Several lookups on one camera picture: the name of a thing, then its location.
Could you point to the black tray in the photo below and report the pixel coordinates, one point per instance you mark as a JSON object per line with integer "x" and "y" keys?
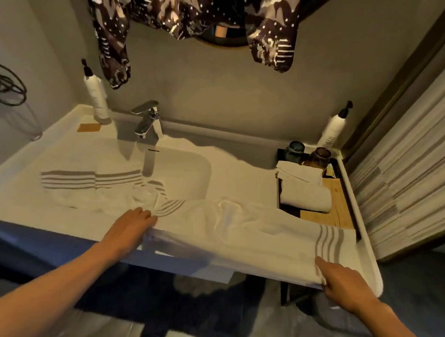
{"x": 287, "y": 210}

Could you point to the person's right forearm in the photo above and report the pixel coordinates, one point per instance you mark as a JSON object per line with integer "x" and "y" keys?
{"x": 395, "y": 332}

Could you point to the white pump bottle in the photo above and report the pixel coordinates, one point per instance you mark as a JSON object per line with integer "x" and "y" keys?
{"x": 331, "y": 132}
{"x": 97, "y": 95}

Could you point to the amber ribbed glass cup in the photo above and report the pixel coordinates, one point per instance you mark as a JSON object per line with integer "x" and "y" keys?
{"x": 318, "y": 159}

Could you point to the striped white hand towel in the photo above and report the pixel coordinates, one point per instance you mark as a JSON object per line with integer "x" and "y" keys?
{"x": 241, "y": 241}

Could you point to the dark patterned hanging garment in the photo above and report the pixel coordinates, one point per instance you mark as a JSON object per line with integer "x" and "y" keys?
{"x": 114, "y": 40}

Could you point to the round dark wall mirror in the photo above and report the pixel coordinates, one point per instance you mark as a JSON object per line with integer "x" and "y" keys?
{"x": 231, "y": 40}

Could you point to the person's left hand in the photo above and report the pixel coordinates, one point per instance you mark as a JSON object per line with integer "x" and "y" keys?
{"x": 131, "y": 232}

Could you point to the square kraft paper packet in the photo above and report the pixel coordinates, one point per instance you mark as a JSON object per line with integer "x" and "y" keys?
{"x": 310, "y": 216}

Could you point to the person's left forearm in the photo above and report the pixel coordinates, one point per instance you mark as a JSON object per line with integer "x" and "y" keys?
{"x": 43, "y": 298}

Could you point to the chrome faucet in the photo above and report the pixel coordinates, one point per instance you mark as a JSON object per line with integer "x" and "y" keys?
{"x": 147, "y": 123}

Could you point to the person's right hand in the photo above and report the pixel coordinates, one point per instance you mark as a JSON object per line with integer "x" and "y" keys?
{"x": 346, "y": 289}

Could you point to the large striped white towel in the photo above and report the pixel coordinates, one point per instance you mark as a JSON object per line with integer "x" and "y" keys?
{"x": 96, "y": 196}

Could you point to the small plain white towel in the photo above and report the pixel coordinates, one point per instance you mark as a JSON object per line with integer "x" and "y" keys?
{"x": 306, "y": 196}

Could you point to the small white sachet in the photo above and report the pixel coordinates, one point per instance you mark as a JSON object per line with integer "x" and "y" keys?
{"x": 330, "y": 172}

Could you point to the blue glass cup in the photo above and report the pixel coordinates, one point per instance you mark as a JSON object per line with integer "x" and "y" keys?
{"x": 294, "y": 153}

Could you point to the small striped white towel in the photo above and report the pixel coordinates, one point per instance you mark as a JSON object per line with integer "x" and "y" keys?
{"x": 296, "y": 169}

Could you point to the small tan soap packet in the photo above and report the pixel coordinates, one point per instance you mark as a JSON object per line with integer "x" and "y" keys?
{"x": 88, "y": 128}

